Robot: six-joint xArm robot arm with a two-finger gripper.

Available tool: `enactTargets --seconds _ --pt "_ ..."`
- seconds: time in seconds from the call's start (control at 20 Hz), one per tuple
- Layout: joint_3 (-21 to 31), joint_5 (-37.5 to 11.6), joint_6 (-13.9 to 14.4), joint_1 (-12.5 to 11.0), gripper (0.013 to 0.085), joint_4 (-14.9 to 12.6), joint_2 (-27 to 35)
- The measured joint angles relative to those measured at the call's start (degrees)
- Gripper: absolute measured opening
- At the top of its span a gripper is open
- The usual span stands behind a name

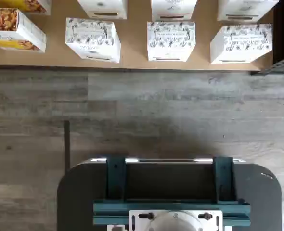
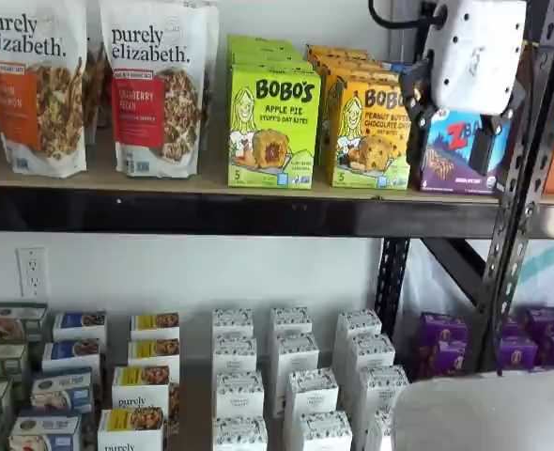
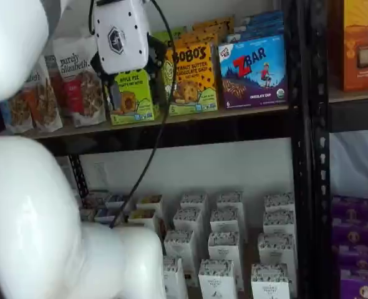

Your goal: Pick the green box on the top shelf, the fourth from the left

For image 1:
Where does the thin black pole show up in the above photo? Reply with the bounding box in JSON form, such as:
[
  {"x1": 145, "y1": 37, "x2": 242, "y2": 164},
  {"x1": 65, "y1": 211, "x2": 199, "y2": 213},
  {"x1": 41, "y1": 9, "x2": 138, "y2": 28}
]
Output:
[{"x1": 64, "y1": 120, "x2": 71, "y2": 170}]

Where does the yellow white granola box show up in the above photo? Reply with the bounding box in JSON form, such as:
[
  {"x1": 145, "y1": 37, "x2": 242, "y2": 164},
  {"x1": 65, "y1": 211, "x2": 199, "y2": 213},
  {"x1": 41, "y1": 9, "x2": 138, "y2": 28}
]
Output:
[
  {"x1": 0, "y1": 0, "x2": 52, "y2": 16},
  {"x1": 0, "y1": 7, "x2": 47, "y2": 53}
]

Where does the white cartons group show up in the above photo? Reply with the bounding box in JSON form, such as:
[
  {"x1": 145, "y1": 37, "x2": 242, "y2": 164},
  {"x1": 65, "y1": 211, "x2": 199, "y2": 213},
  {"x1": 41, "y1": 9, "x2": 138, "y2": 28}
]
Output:
[{"x1": 0, "y1": 0, "x2": 275, "y2": 72}]

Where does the grey rounded robot cart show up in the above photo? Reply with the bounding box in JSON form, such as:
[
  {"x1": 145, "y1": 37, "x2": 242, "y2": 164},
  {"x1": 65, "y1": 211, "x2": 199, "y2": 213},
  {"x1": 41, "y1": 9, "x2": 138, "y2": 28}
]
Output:
[{"x1": 57, "y1": 157, "x2": 284, "y2": 231}]

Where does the silver metal bar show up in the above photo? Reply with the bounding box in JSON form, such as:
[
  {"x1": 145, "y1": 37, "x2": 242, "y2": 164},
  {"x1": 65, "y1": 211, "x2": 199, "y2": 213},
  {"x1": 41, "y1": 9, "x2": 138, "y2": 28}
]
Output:
[{"x1": 90, "y1": 157, "x2": 246, "y2": 164}]

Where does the white floral pantry box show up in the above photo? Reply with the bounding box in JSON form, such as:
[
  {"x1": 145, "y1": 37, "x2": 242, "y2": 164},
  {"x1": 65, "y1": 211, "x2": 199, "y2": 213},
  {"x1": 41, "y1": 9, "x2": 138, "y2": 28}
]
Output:
[
  {"x1": 151, "y1": 0, "x2": 197, "y2": 22},
  {"x1": 146, "y1": 21, "x2": 196, "y2": 63},
  {"x1": 209, "y1": 23, "x2": 272, "y2": 65},
  {"x1": 217, "y1": 0, "x2": 280, "y2": 22},
  {"x1": 77, "y1": 0, "x2": 128, "y2": 20},
  {"x1": 65, "y1": 17, "x2": 121, "y2": 64}
]

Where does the teal aluminium frame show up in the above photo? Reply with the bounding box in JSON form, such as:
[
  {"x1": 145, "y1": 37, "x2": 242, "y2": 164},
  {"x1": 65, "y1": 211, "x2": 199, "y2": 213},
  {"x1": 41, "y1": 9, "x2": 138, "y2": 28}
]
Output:
[{"x1": 93, "y1": 156, "x2": 251, "y2": 227}]

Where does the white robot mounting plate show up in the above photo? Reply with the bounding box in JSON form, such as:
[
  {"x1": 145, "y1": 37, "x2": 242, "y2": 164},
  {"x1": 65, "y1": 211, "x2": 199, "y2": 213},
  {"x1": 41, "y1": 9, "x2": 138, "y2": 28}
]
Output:
[{"x1": 129, "y1": 209, "x2": 223, "y2": 231}]

